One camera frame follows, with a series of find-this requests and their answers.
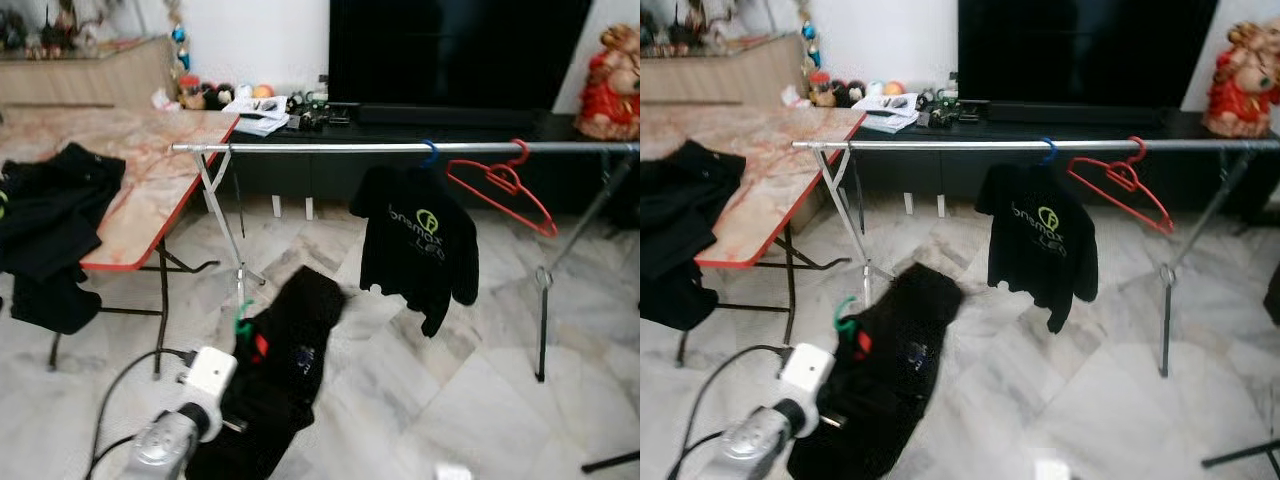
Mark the black printed t-shirt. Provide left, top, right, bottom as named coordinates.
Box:
left=348, top=163, right=481, bottom=338
left=975, top=162, right=1099, bottom=334
left=640, top=140, right=749, bottom=333
left=0, top=142, right=128, bottom=336
left=185, top=265, right=348, bottom=480
left=787, top=262, right=966, bottom=480

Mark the red plastic hanger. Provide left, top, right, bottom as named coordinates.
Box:
left=445, top=140, right=559, bottom=239
left=1066, top=137, right=1176, bottom=236

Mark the red laughing buddha statue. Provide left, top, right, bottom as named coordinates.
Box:
left=577, top=25, right=641, bottom=141
left=1203, top=20, right=1280, bottom=139

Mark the marble pattern folding table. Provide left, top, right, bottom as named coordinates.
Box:
left=640, top=105, right=869, bottom=366
left=0, top=107, right=241, bottom=376

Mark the light wooden sideboard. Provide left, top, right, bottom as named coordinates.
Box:
left=640, top=35, right=801, bottom=106
left=0, top=38, right=173, bottom=109

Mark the black metal stand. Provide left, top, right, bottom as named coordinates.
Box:
left=583, top=450, right=641, bottom=473
left=1200, top=438, right=1280, bottom=469

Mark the black soundbar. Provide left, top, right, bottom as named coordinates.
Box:
left=355, top=102, right=541, bottom=128
left=985, top=100, right=1171, bottom=126

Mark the black flat television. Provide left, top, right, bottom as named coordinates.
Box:
left=328, top=0, right=593, bottom=111
left=957, top=0, right=1221, bottom=109

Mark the gold blue trophy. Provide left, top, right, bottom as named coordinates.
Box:
left=168, top=0, right=191, bottom=71
left=798, top=0, right=821, bottom=69

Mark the white paper stack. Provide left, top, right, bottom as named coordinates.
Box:
left=860, top=93, right=921, bottom=134
left=222, top=95, right=291, bottom=136

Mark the black low tv console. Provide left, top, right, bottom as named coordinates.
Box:
left=195, top=100, right=641, bottom=226
left=830, top=100, right=1280, bottom=223

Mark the silver metal clothes rack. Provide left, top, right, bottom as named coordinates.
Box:
left=170, top=140, right=641, bottom=384
left=792, top=138, right=1280, bottom=379

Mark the black small electronics pile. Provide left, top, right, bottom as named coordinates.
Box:
left=288, top=90, right=356, bottom=131
left=918, top=88, right=986, bottom=129

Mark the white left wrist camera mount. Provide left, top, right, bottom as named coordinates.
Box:
left=185, top=346, right=239, bottom=416
left=778, top=342, right=836, bottom=413

